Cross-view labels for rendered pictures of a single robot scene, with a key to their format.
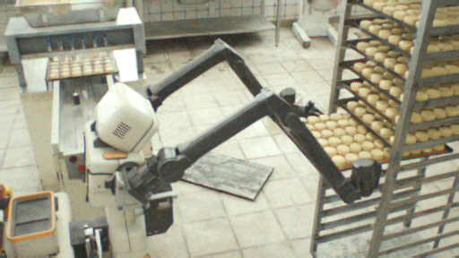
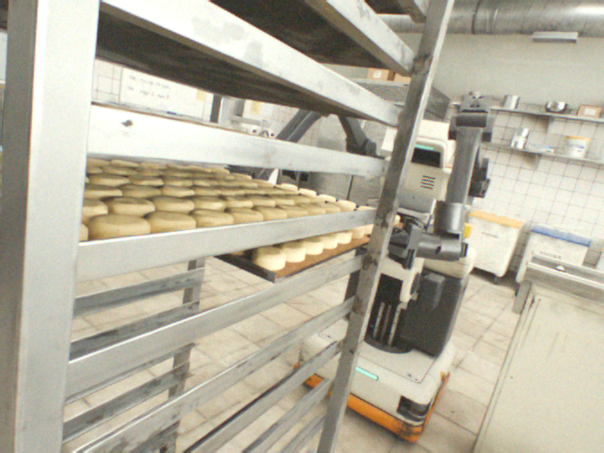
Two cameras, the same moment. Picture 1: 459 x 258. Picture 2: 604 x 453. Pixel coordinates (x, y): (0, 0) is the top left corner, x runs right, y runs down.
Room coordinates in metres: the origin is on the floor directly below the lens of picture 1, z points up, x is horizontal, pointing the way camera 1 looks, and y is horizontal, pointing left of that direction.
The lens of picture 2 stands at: (2.31, -1.08, 1.16)
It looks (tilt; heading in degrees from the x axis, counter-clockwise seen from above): 13 degrees down; 138
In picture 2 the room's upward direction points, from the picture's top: 12 degrees clockwise
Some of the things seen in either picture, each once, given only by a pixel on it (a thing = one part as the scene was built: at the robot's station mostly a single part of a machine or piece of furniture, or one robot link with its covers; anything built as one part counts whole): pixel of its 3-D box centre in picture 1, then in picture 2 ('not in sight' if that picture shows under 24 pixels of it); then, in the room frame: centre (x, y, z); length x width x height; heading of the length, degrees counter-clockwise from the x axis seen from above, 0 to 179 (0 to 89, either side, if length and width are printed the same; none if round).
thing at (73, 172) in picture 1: (92, 162); (524, 289); (1.76, 0.62, 0.77); 0.24 x 0.04 x 0.14; 107
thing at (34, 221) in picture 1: (34, 225); not in sight; (1.22, 0.67, 0.87); 0.23 x 0.15 x 0.11; 19
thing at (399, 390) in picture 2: not in sight; (378, 359); (1.25, 0.57, 0.16); 0.67 x 0.64 x 0.25; 109
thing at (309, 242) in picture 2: not in sight; (308, 244); (1.83, -0.63, 0.99); 0.05 x 0.05 x 0.02
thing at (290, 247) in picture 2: not in sight; (289, 251); (1.85, -0.69, 0.99); 0.05 x 0.05 x 0.02
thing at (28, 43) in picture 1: (79, 48); not in sight; (2.59, 0.88, 1.01); 0.72 x 0.33 x 0.34; 107
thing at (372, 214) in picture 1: (369, 214); not in sight; (1.92, -0.77, 0.33); 0.64 x 0.03 x 0.03; 109
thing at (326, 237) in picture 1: (367, 227); not in sight; (1.92, -0.77, 0.24); 0.64 x 0.03 x 0.03; 109
